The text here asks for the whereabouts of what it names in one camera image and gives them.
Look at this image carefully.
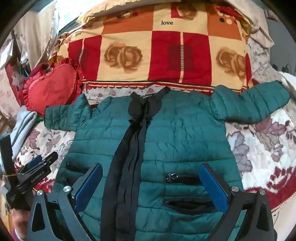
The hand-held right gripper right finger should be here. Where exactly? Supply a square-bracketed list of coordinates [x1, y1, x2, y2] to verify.
[199, 163, 277, 241]

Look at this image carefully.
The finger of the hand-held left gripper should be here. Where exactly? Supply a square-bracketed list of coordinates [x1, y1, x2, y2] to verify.
[24, 155, 43, 171]
[30, 151, 59, 174]

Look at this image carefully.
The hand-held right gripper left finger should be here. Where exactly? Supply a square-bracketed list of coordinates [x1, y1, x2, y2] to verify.
[28, 163, 103, 241]

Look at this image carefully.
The green puffer jacket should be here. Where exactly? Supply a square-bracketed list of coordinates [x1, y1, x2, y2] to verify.
[44, 80, 291, 241]

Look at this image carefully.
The person's left forearm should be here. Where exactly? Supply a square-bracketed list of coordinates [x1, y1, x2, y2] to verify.
[9, 207, 31, 239]

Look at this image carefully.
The grey folded cloth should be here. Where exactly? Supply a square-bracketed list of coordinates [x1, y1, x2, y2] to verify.
[10, 111, 38, 160]

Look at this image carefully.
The floral fleece blanket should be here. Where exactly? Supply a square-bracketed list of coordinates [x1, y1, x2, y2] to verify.
[0, 35, 296, 214]

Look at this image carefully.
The red heart-shaped pillow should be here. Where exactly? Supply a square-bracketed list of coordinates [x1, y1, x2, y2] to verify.
[22, 58, 85, 116]

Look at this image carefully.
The white curtain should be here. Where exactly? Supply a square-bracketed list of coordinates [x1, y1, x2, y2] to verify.
[14, 0, 78, 70]

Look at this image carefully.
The red checkered rose quilt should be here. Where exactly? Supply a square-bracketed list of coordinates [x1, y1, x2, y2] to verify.
[50, 0, 253, 92]

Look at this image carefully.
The pale floral cloth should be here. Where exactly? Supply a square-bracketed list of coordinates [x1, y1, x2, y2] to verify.
[245, 0, 279, 48]

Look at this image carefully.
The white bed frame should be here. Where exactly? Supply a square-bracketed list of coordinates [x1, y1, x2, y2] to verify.
[278, 70, 296, 94]

